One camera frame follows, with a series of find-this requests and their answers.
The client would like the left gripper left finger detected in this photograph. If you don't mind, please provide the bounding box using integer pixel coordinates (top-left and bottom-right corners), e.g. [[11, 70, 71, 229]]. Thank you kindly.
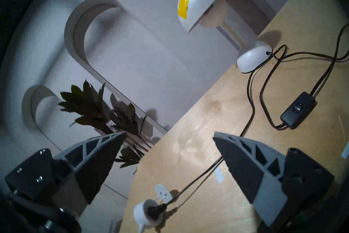
[[5, 131, 128, 216]]

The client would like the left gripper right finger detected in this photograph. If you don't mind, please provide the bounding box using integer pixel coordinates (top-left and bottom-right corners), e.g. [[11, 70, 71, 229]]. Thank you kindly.
[[213, 131, 335, 228]]

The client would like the black inline cord switch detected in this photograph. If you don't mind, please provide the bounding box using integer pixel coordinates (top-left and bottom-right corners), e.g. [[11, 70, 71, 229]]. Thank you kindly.
[[280, 92, 317, 130]]

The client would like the white lamp with yellow band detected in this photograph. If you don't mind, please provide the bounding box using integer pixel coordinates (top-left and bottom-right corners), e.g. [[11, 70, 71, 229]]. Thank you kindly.
[[177, 0, 273, 74]]

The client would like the small white tape piece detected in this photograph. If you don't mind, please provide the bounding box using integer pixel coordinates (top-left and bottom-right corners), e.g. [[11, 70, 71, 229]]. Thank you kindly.
[[214, 167, 224, 184]]

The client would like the tall green leafy plant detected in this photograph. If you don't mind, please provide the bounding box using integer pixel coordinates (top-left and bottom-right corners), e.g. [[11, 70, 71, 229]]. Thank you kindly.
[[58, 80, 153, 169]]

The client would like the white round power socket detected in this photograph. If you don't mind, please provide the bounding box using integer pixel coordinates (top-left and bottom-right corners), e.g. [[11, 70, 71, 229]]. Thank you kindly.
[[133, 184, 173, 233]]

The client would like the black lamp cord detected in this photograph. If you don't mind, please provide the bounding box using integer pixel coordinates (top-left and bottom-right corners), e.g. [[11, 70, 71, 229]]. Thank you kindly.
[[147, 24, 349, 220]]

